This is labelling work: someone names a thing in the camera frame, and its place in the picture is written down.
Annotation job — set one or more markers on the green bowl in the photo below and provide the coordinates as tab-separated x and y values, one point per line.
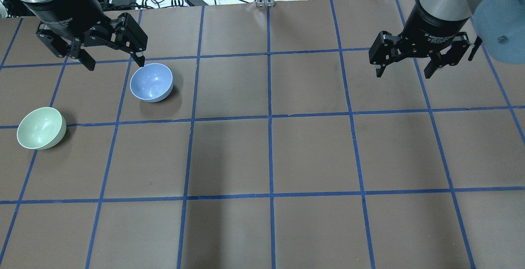
41	129

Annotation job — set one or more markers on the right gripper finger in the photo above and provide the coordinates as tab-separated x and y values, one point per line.
384	51
458	47

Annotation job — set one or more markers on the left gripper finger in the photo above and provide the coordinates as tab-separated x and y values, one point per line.
61	49
130	37

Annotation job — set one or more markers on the blue bowl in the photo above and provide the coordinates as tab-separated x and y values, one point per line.
152	83

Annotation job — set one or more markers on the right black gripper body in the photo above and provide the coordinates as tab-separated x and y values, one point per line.
434	28

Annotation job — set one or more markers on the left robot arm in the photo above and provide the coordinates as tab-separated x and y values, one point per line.
68	26

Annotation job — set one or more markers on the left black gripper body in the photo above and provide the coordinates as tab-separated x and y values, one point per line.
67	11

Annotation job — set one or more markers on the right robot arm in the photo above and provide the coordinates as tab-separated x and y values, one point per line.
498	24

